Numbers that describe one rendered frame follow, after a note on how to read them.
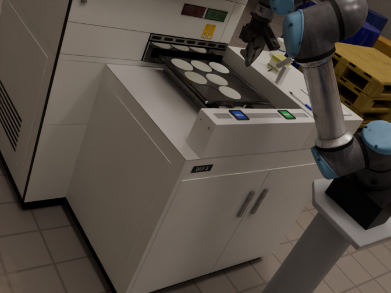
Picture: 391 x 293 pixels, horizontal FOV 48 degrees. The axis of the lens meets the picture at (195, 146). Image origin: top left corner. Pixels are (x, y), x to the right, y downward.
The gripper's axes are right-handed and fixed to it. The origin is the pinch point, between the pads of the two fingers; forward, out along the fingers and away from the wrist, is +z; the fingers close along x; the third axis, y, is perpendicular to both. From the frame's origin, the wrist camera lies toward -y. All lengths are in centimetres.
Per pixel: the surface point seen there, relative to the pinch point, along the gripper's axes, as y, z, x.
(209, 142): -28, 9, 42
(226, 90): 1.2, 12.1, 6.9
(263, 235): -33, 78, -17
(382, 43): 123, 77, -402
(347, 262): -56, 115, -92
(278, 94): -9.6, 10.3, -14.6
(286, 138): -31.1, 14.4, 2.0
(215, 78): 10.8, 12.2, 4.5
